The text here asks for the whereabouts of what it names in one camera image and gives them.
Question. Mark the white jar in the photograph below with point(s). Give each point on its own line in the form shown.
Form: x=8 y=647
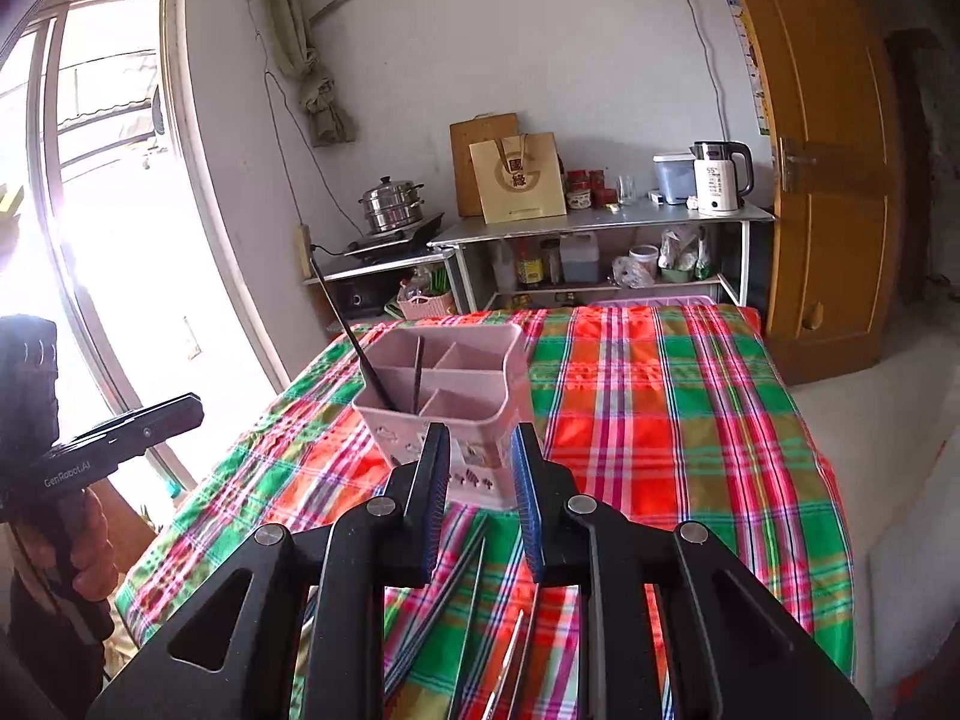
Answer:
x=643 y=256

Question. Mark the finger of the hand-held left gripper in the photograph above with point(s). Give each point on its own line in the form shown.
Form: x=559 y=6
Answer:
x=150 y=424

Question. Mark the steel steamer pot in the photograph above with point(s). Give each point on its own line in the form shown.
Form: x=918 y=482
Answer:
x=390 y=206

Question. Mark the wall power outlet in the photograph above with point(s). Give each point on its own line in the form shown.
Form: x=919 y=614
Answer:
x=304 y=251

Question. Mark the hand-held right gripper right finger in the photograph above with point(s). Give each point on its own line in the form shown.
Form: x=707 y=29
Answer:
x=525 y=510

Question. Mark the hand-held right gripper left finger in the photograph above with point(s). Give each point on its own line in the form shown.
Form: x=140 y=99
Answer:
x=437 y=510

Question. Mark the pink plastic utensil basket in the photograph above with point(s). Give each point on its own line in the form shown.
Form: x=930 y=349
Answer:
x=465 y=450

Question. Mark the window frame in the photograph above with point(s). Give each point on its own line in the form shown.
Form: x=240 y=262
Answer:
x=199 y=165

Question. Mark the plaid tablecloth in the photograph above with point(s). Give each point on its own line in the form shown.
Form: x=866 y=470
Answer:
x=675 y=427

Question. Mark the black induction cooker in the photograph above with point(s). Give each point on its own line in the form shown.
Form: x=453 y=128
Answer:
x=390 y=241

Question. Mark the wooden door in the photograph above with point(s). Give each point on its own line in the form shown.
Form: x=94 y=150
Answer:
x=825 y=277

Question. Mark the plastic jug with dark liquid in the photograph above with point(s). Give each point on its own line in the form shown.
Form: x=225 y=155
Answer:
x=579 y=259

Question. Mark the red jar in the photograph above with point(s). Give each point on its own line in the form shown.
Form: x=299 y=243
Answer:
x=578 y=191
x=598 y=187

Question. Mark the tied beige curtain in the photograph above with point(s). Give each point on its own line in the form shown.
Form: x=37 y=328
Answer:
x=315 y=82

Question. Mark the metal shelf table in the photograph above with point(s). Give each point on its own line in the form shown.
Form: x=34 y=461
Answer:
x=600 y=217

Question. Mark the glass cup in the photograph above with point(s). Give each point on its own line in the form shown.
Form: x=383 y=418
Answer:
x=627 y=191

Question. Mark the pink woven basket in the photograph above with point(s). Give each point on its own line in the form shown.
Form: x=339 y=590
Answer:
x=426 y=306

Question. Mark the wall calendar strip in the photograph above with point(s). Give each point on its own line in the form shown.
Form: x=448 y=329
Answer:
x=750 y=60

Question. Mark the person's left hand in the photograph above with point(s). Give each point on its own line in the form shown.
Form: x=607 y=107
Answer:
x=97 y=540

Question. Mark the black chopstick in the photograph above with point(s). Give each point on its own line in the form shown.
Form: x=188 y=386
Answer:
x=439 y=592
x=418 y=375
x=352 y=334
x=451 y=592

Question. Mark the wooden cutting board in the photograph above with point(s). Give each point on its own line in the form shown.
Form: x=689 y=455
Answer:
x=466 y=139

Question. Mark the bottle with yellow label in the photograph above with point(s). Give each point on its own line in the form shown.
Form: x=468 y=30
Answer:
x=529 y=266

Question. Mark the person's left forearm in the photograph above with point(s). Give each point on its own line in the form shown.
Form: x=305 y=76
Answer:
x=52 y=645

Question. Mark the white electric kettle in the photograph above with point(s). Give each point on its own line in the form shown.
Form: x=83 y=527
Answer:
x=716 y=180

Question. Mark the green and white plastic bag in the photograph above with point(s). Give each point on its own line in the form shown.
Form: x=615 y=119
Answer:
x=684 y=255

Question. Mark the tan paper gift bag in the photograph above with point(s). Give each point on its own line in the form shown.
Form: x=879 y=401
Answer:
x=517 y=180

